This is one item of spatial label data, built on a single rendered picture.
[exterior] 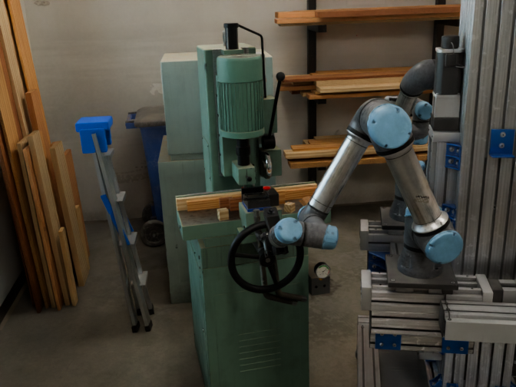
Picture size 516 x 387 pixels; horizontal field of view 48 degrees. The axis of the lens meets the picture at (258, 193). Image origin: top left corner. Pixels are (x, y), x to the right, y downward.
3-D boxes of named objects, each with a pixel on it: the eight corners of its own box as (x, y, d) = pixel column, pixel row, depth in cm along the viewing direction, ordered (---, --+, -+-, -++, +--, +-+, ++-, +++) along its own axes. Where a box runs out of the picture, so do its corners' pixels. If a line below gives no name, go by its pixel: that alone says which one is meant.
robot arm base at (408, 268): (439, 259, 207) (441, 233, 204) (445, 279, 193) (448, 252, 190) (395, 258, 209) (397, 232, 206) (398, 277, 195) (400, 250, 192)
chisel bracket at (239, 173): (239, 189, 236) (237, 169, 233) (232, 179, 249) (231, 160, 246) (256, 187, 237) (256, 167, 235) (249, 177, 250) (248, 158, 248)
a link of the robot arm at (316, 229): (333, 217, 185) (299, 213, 184) (341, 231, 175) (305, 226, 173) (328, 240, 188) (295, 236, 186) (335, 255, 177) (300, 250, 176)
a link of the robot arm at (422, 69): (409, 77, 220) (381, 149, 263) (438, 76, 221) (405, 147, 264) (403, 54, 225) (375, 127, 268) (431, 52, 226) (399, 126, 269)
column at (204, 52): (213, 214, 262) (202, 49, 238) (205, 199, 282) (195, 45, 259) (261, 209, 266) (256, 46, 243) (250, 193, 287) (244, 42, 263)
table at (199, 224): (185, 251, 216) (183, 236, 214) (176, 222, 244) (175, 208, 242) (340, 231, 229) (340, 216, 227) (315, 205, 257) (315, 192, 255)
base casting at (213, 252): (200, 269, 230) (199, 248, 227) (183, 218, 283) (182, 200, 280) (309, 255, 240) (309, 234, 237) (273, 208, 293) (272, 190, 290)
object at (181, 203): (176, 211, 239) (176, 200, 237) (176, 209, 241) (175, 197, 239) (317, 195, 252) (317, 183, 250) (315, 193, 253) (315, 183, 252)
